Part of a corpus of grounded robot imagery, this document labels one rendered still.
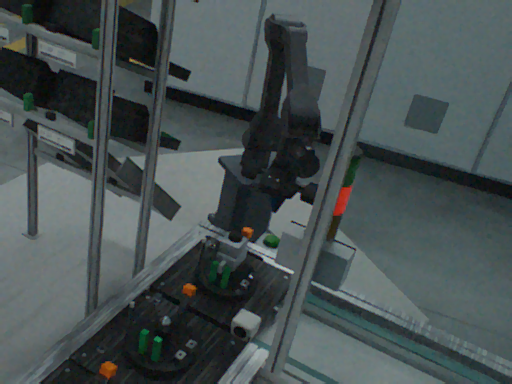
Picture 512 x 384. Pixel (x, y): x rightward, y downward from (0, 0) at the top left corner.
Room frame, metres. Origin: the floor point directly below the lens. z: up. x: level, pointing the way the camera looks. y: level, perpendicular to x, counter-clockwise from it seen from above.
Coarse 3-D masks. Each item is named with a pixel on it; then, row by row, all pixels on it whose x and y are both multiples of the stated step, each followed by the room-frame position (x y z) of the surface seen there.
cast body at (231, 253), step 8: (232, 232) 1.03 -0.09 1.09; (224, 240) 1.01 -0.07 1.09; (232, 240) 1.01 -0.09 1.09; (240, 240) 1.01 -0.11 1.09; (224, 248) 1.01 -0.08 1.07; (232, 248) 1.00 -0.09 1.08; (240, 248) 1.00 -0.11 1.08; (216, 256) 1.01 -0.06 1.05; (224, 256) 1.00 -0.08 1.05; (232, 256) 1.00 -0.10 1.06; (240, 256) 1.01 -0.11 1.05; (224, 264) 0.99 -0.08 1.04; (232, 264) 0.99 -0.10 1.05
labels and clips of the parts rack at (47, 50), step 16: (32, 16) 1.00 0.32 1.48; (0, 32) 1.01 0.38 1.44; (96, 32) 0.93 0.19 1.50; (48, 48) 0.97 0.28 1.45; (64, 48) 0.95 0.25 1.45; (96, 48) 0.93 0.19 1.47; (64, 64) 0.95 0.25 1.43; (32, 96) 1.00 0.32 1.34; (0, 112) 1.02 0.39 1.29; (48, 112) 0.98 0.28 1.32; (48, 128) 0.97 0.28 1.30; (64, 144) 0.95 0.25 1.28; (48, 160) 1.19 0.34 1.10; (64, 160) 1.18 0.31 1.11; (128, 192) 1.09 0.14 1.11
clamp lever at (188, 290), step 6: (186, 288) 0.86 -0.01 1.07; (192, 288) 0.86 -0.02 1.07; (180, 294) 0.85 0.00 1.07; (186, 294) 0.85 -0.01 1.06; (192, 294) 0.86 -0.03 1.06; (186, 300) 0.85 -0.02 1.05; (180, 306) 0.85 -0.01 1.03; (186, 306) 0.85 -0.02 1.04; (180, 312) 0.85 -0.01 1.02; (174, 318) 0.84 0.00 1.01; (180, 318) 0.84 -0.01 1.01
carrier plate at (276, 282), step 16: (208, 240) 1.16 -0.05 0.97; (192, 256) 1.09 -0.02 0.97; (176, 272) 1.03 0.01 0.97; (192, 272) 1.03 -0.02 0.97; (272, 272) 1.08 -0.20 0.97; (160, 288) 0.96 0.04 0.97; (176, 288) 0.97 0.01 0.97; (272, 288) 1.03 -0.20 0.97; (176, 304) 0.94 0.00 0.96; (192, 304) 0.93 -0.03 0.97; (208, 304) 0.94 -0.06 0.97; (224, 304) 0.95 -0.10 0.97; (240, 304) 0.96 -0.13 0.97; (256, 304) 0.96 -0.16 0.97; (272, 304) 0.97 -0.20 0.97; (208, 320) 0.91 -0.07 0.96; (224, 320) 0.90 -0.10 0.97
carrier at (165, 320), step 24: (120, 312) 0.87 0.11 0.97; (144, 312) 0.89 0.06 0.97; (168, 312) 0.90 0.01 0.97; (96, 336) 0.80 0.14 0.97; (120, 336) 0.81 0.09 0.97; (144, 336) 0.76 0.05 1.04; (168, 336) 0.79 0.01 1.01; (192, 336) 0.82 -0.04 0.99; (216, 336) 0.85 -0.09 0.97; (72, 360) 0.74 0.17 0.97; (96, 360) 0.74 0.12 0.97; (120, 360) 0.75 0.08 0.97; (144, 360) 0.74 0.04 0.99; (168, 360) 0.75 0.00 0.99; (192, 360) 0.76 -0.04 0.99; (216, 360) 0.79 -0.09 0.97
